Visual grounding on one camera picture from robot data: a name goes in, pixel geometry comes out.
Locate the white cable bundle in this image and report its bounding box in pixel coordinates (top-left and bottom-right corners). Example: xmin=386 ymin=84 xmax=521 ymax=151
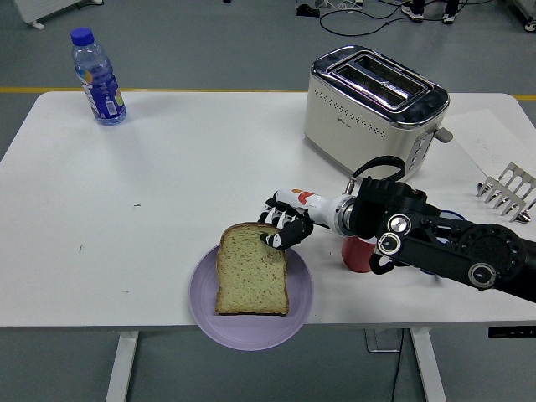
xmin=316 ymin=0 xmax=365 ymax=11

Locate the silver toast rack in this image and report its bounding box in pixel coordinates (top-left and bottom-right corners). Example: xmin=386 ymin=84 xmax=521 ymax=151
xmin=476 ymin=162 xmax=536 ymax=225

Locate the purple plate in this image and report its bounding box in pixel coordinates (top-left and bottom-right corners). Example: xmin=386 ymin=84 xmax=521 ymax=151
xmin=188 ymin=242 xmax=315 ymax=352

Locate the white furniture base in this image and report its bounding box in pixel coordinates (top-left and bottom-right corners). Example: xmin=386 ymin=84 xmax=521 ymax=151
xmin=12 ymin=0 xmax=104 ymax=30

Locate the blue mug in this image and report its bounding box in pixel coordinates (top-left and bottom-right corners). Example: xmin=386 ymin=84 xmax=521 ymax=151
xmin=418 ymin=208 xmax=468 ymax=280

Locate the clear water bottle blue cap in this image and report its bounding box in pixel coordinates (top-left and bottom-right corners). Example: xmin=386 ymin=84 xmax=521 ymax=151
xmin=70 ymin=27 xmax=128 ymax=126

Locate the red mug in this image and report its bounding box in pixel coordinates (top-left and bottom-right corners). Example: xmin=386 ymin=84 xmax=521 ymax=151
xmin=340 ymin=234 xmax=376 ymax=274

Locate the bread slice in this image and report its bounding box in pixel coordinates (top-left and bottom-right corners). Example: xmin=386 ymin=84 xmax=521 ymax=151
xmin=214 ymin=222 xmax=291 ymax=317

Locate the black table control panel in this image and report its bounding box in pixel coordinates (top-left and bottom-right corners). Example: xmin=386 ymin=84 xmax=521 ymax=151
xmin=487 ymin=325 xmax=536 ymax=338

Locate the thin black hanging cable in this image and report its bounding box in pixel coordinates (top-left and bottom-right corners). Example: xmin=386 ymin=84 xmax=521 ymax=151
xmin=389 ymin=330 xmax=405 ymax=402

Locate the white equipment frame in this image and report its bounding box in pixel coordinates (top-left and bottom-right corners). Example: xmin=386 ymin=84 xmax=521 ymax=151
xmin=513 ymin=0 xmax=536 ymax=33

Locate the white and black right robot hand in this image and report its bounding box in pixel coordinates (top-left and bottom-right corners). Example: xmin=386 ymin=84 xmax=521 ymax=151
xmin=257 ymin=188 xmax=338 ymax=251

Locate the person's foot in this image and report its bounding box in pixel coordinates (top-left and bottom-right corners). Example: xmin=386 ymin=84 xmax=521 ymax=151
xmin=441 ymin=0 xmax=461 ymax=25
xmin=400 ymin=0 xmax=425 ymax=23

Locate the cream and chrome toaster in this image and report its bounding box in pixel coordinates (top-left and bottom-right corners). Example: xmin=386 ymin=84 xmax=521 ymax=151
xmin=302 ymin=44 xmax=451 ymax=194

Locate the black floor cable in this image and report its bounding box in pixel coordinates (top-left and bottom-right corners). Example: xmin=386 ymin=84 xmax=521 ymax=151
xmin=319 ymin=0 xmax=420 ymax=37

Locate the white table leg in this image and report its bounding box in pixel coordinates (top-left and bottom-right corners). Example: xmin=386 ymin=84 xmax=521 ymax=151
xmin=409 ymin=327 xmax=448 ymax=402
xmin=104 ymin=330 xmax=140 ymax=402

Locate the grey metal bracket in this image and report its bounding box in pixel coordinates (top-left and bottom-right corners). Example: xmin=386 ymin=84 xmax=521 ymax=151
xmin=363 ymin=328 xmax=405 ymax=353

